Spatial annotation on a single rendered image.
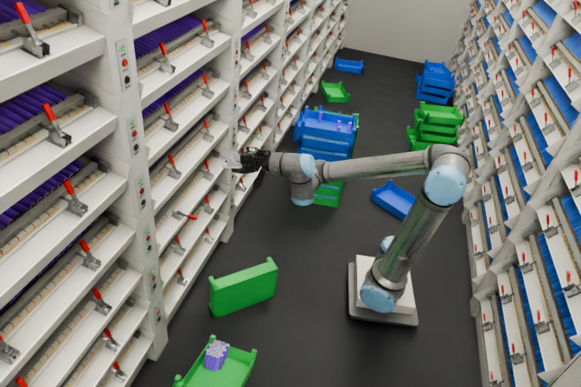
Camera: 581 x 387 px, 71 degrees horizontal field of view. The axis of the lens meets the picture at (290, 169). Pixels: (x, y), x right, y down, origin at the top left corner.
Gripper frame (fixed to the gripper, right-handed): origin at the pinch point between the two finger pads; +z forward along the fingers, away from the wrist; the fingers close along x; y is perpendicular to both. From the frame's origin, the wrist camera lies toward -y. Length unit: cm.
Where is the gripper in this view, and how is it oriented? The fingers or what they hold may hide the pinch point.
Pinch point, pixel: (226, 165)
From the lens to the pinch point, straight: 170.3
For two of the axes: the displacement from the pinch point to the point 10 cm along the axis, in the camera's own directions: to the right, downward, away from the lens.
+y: -1.1, -8.4, -5.3
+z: -9.5, -0.6, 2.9
